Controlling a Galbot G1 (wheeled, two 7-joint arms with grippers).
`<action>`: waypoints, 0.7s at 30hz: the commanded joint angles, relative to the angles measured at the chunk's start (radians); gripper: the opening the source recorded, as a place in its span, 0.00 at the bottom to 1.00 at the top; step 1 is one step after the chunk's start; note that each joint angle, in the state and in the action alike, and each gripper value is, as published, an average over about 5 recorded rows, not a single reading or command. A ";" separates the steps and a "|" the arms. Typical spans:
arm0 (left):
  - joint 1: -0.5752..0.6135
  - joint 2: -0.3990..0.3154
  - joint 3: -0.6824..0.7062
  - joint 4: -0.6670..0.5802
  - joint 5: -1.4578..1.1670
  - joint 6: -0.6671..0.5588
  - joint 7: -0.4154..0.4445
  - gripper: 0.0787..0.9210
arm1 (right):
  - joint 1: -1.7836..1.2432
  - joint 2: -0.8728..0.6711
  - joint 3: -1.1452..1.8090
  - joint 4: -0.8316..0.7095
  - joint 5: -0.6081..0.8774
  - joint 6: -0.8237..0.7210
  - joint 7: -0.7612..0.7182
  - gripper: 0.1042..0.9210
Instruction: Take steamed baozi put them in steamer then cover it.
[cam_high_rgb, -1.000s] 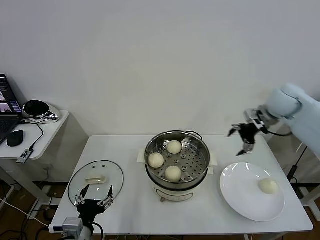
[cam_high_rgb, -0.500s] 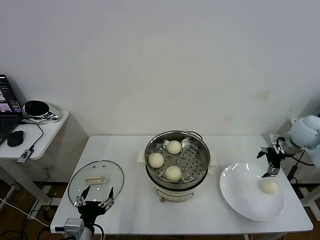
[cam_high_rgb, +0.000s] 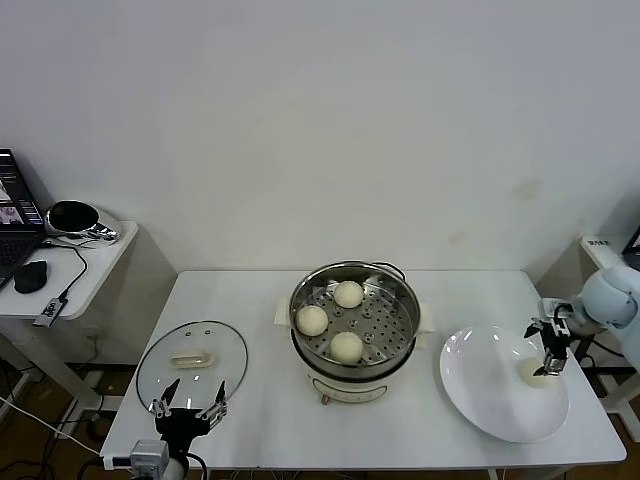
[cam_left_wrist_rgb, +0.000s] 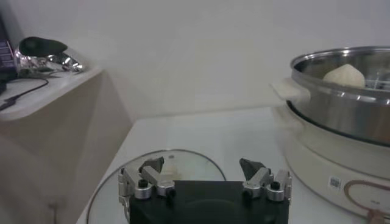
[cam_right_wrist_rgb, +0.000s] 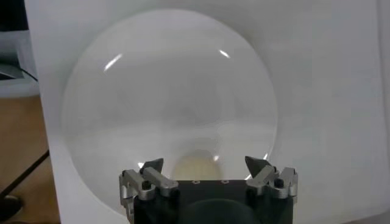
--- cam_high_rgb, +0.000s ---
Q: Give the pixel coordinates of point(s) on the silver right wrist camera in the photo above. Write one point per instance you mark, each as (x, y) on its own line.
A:
(552, 307)

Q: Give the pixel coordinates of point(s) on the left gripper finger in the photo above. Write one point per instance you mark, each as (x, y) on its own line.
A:
(220, 395)
(169, 395)

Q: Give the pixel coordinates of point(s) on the stainless steel steamer basket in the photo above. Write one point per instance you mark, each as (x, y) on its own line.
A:
(385, 340)

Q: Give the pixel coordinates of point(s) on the cream electric cooking pot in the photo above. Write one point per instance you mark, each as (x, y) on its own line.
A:
(350, 390)

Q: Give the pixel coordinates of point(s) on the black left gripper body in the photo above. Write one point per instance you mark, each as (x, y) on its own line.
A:
(179, 424)

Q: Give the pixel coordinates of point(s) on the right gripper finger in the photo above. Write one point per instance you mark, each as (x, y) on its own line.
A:
(534, 330)
(555, 362)

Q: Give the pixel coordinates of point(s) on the black laptop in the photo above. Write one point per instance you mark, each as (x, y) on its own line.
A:
(15, 240)

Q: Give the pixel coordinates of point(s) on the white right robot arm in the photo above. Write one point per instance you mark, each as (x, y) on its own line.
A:
(607, 297)

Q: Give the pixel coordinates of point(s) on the grey usb hub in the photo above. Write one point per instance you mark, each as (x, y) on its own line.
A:
(49, 312)

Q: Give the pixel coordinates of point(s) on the white wall socket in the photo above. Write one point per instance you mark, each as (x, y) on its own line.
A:
(96, 334)

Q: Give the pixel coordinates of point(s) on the round glass pot lid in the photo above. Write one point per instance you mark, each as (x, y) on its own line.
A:
(220, 345)

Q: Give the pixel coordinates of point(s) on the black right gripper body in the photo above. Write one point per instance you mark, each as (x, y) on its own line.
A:
(554, 337)

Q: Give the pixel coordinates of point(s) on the white steamed baozi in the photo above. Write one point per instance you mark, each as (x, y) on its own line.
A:
(527, 371)
(346, 347)
(347, 295)
(312, 320)

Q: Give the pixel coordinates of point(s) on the chrome and black headset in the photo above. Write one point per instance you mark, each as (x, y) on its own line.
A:
(70, 215)

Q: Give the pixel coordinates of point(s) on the dark laptop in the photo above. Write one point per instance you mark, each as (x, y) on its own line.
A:
(632, 245)

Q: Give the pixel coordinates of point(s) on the white round plate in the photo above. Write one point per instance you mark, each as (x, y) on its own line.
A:
(480, 370)

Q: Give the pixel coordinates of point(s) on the black computer mouse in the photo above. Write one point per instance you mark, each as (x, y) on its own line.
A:
(30, 276)

